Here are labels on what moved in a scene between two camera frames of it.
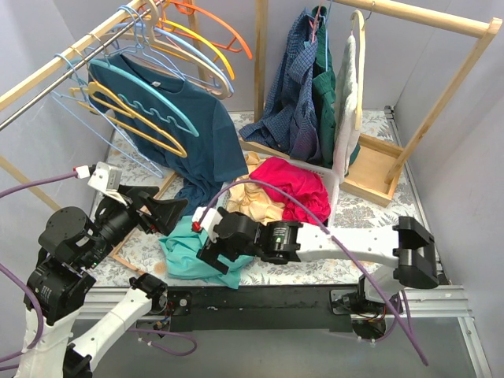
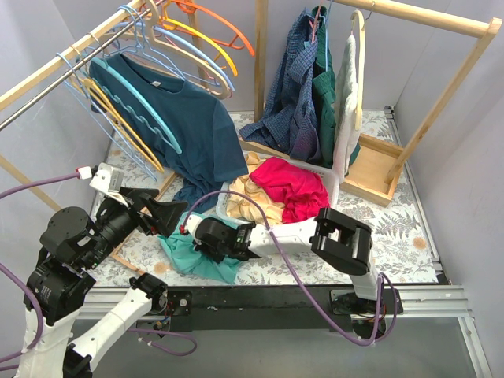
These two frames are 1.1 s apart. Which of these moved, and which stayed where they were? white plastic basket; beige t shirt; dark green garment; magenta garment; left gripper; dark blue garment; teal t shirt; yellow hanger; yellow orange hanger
Moved: yellow hanger; yellow orange hanger; teal t shirt
Stayed: dark blue garment; dark green garment; magenta garment; beige t shirt; left gripper; white plastic basket
